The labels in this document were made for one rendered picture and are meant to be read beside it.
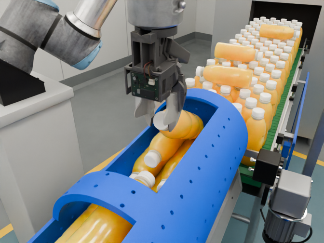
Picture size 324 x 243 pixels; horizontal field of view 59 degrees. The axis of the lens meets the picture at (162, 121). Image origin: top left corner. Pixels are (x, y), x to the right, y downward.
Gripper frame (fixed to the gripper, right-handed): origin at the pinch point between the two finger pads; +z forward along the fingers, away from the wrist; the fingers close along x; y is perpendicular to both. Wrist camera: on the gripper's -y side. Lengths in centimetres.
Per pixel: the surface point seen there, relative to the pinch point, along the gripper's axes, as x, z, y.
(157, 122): -0.6, 0.1, 0.6
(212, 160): 10.9, 8.1, -2.5
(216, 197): 13.8, 13.2, 2.5
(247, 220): 17, 96, -68
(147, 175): 0.6, 8.4, 7.7
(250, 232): 20, 102, -66
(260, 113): 14.8, 15.6, -41.2
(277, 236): 31, 66, -39
